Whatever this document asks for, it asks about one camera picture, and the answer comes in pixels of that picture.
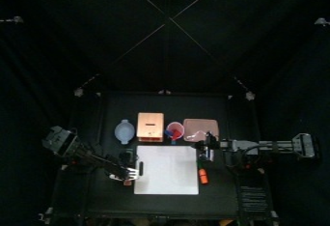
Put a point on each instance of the salmon sushi toy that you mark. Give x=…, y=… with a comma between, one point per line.
x=126, y=182

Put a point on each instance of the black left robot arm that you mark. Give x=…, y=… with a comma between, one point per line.
x=70, y=146

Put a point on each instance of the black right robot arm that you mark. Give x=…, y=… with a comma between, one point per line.
x=265, y=145

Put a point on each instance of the white plastic cutting board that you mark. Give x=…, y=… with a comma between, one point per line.
x=169, y=168

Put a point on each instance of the pink plastic tray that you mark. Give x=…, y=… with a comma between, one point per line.
x=200, y=125

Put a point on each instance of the red toy piece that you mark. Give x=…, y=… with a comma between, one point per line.
x=175, y=135

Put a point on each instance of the pink plastic cup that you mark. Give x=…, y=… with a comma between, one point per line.
x=176, y=127

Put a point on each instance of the blue toy piece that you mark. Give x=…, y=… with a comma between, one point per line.
x=168, y=134

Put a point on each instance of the orange toy carrot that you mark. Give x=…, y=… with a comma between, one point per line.
x=203, y=175

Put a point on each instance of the light blue plastic bowl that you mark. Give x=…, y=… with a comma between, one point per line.
x=124, y=131

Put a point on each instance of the copper brown toy box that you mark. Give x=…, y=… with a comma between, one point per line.
x=149, y=125

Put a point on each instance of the white printed label sticker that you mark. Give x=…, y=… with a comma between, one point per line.
x=252, y=198

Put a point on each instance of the thin diagonal brace rod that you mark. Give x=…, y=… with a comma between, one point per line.
x=163, y=25
x=171, y=20

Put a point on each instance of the silver frame bracket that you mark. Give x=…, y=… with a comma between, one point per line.
x=320, y=21
x=77, y=91
x=249, y=95
x=163, y=91

